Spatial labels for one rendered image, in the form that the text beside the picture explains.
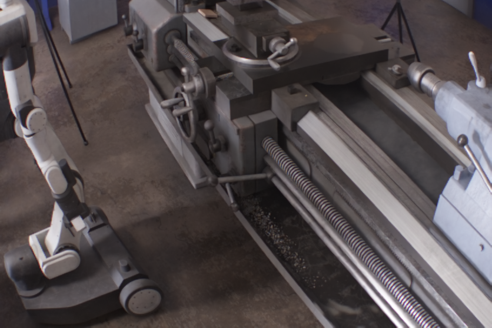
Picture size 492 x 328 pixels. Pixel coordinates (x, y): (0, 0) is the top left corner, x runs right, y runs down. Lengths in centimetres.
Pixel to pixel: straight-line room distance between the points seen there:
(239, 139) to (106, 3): 288
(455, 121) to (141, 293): 139
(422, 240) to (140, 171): 191
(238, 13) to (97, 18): 272
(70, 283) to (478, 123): 169
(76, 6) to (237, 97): 282
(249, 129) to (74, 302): 101
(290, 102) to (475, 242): 83
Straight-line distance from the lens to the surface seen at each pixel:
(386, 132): 198
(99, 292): 220
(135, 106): 352
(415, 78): 155
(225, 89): 188
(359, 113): 206
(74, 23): 451
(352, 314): 178
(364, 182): 158
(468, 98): 140
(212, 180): 184
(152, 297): 225
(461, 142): 130
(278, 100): 184
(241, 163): 191
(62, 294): 224
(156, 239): 261
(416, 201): 154
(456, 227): 140
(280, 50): 181
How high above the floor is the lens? 184
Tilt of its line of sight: 36 degrees down
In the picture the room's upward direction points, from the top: 2 degrees counter-clockwise
